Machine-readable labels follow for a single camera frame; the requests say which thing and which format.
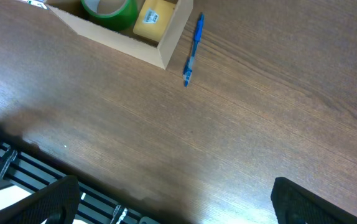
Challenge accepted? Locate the blue ballpoint pen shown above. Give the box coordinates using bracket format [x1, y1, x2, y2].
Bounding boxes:
[183, 12, 205, 87]

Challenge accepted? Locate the yellow spiral notepad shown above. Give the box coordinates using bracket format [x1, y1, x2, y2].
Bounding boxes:
[133, 0, 175, 42]

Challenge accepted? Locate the green tape roll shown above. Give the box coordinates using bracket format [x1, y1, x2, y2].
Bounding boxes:
[81, 0, 138, 31]

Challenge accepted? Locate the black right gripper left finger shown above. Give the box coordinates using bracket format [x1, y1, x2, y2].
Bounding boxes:
[0, 175, 80, 224]

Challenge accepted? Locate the blue white marker pen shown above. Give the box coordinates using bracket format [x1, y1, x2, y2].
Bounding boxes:
[26, 0, 48, 10]

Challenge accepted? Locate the brown cardboard box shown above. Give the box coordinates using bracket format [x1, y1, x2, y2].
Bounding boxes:
[46, 0, 193, 68]

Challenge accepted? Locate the black aluminium frame rail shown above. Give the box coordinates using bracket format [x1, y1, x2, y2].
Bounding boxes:
[0, 140, 158, 224]

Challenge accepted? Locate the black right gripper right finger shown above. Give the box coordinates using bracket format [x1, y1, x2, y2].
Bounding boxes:
[271, 177, 357, 224]

